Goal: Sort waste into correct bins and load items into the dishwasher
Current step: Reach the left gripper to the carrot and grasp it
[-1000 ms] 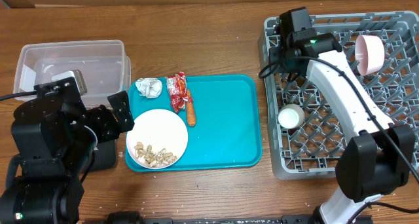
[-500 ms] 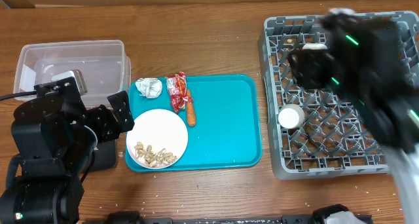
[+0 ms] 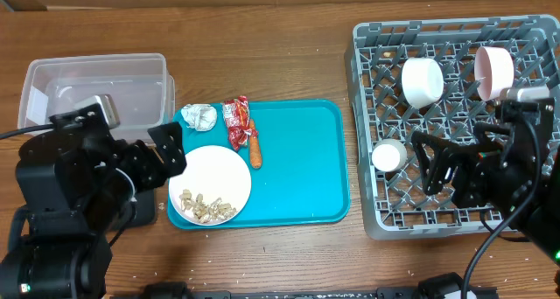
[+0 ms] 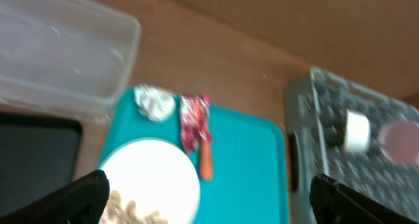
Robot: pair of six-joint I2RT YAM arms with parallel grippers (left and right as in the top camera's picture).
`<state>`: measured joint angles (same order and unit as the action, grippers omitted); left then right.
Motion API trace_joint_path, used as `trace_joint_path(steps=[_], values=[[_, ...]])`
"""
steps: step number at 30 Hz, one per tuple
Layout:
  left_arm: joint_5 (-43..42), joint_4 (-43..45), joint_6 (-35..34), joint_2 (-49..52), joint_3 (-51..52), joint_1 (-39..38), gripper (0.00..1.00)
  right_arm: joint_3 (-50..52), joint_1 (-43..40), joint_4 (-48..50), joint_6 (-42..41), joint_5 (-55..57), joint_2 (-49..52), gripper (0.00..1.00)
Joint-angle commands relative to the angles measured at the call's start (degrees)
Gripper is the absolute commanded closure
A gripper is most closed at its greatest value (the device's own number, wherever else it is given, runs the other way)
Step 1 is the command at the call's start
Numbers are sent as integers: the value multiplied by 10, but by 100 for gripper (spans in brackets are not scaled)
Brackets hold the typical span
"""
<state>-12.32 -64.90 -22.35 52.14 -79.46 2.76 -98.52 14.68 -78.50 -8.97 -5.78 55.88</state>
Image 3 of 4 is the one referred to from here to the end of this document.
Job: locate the grey dishwasher rack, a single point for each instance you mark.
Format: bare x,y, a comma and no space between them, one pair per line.
393,204

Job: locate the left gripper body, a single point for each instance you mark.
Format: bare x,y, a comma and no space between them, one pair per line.
139,168

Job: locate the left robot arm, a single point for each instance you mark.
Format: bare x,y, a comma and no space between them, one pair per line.
77,180

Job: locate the peanut food scraps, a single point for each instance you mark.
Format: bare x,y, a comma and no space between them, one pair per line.
205,213

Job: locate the crumpled white napkin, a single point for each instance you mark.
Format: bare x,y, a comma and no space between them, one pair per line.
201,117

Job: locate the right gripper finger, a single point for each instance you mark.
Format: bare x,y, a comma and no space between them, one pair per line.
483,140
442,162

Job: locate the black tray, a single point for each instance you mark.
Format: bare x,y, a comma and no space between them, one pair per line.
146,211

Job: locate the white plate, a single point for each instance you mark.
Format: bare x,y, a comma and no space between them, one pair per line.
215,172

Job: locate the red snack wrapper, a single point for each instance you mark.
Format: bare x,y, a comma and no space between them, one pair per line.
236,115

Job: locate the teal serving tray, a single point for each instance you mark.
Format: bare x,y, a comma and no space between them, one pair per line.
304,176

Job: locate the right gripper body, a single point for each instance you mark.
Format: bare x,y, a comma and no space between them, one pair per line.
492,189

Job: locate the white saucer bowl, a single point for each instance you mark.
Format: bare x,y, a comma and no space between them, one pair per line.
422,82

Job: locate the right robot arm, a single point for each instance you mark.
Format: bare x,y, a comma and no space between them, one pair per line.
503,168

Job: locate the clear plastic bin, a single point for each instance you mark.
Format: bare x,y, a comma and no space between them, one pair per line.
139,84

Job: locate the orange carrot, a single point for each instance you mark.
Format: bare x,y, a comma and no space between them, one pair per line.
255,155

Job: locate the pink white bowl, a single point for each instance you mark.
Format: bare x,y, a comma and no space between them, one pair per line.
494,70

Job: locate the small white cup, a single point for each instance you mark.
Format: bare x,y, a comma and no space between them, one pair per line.
389,155

